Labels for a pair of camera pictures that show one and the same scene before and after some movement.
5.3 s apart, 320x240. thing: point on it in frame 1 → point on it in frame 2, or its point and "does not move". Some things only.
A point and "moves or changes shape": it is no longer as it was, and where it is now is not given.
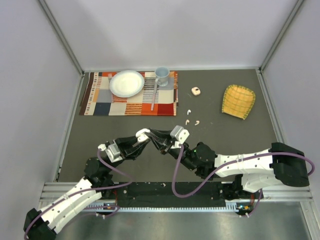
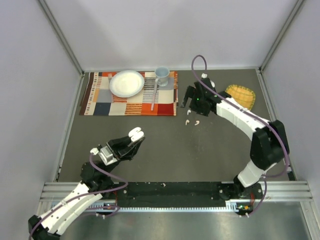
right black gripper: x=165 y=142 → x=191 y=92
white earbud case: x=141 y=135 moves or changes shape
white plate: x=126 y=83 does not move
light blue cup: x=162 y=73 does not move
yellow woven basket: x=238 y=101 does not move
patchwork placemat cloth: x=97 y=98 does not move
